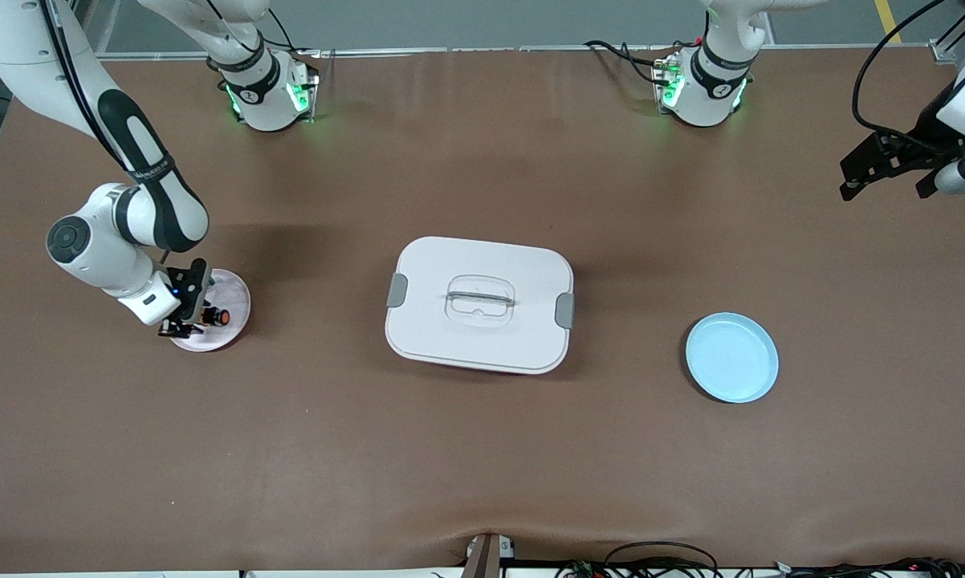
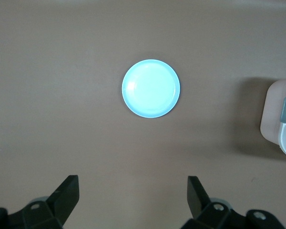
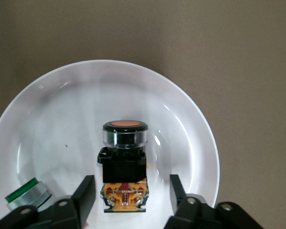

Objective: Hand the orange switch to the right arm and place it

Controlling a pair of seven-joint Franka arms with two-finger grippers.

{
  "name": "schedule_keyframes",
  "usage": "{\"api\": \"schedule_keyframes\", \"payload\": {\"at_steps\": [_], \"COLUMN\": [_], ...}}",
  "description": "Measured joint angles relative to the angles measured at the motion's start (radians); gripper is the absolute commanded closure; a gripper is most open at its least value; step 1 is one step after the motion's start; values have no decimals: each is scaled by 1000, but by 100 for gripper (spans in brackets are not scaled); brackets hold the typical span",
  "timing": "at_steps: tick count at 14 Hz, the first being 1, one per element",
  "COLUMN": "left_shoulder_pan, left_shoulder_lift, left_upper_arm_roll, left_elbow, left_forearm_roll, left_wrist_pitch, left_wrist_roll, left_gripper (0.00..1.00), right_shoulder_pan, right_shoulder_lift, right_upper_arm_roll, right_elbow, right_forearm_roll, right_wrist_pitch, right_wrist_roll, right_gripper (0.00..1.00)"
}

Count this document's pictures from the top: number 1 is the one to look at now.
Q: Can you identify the pink round plate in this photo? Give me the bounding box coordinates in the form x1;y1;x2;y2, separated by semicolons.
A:
169;269;252;352

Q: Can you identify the light blue round plate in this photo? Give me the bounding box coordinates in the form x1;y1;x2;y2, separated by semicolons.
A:
686;312;779;404

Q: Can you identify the white lidded storage box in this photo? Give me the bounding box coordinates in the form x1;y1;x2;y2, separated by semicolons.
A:
385;236;575;376

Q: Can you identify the brown table mat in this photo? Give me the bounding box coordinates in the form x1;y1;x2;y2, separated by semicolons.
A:
0;47;965;572

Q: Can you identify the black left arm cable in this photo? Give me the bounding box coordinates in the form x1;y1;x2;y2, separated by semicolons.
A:
852;0;965;157

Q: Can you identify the black arm base cable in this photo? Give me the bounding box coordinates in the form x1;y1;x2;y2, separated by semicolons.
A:
238;8;319;57
583;39;692;85

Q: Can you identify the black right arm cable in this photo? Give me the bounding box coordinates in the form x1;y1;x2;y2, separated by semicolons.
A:
39;0;170;266

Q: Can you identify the grey lid handle bar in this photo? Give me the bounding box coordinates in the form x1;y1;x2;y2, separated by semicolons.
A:
446;291;517;307

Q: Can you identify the metal table edge bracket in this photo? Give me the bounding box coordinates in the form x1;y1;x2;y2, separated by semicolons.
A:
462;532;517;578

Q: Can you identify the tangled cable bundle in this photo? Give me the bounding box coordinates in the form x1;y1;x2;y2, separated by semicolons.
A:
555;542;965;578

